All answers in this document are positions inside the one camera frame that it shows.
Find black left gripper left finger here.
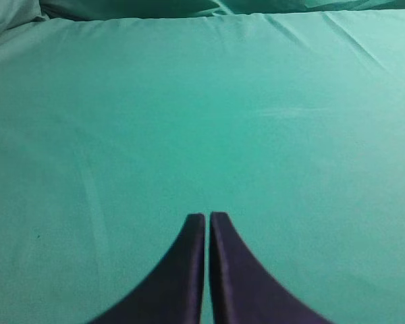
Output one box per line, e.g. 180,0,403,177
93,213,205,323

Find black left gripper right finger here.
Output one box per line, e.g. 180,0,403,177
209,212,329,323

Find green table cloth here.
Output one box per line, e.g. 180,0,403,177
0,9,405,323

